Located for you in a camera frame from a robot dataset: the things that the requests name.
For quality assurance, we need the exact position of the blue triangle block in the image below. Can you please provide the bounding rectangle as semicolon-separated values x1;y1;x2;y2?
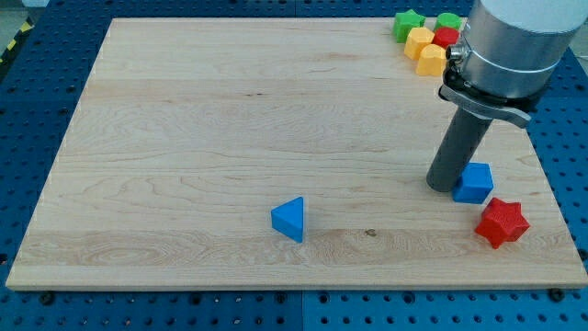
270;197;304;243

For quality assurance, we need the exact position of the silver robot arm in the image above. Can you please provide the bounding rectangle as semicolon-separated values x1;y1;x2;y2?
439;0;587;128

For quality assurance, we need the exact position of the blue cube block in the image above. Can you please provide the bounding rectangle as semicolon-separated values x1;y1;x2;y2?
452;163;494;204

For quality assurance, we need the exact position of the wooden board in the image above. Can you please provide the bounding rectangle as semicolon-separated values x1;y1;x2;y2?
6;18;587;291

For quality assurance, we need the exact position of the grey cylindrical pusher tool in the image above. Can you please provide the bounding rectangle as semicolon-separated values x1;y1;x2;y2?
426;108;492;192

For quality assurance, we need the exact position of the yellow hexagon block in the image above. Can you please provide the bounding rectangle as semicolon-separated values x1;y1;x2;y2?
403;27;435;60

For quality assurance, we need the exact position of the green star block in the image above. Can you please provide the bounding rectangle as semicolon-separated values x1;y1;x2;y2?
392;9;426;43

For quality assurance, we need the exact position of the red round block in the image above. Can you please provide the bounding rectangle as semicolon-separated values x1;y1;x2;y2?
432;27;459;49

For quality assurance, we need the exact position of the green round block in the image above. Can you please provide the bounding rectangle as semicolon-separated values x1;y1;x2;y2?
434;12;462;31

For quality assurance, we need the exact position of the red star block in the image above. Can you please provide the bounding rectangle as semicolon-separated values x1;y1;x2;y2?
474;198;530;249

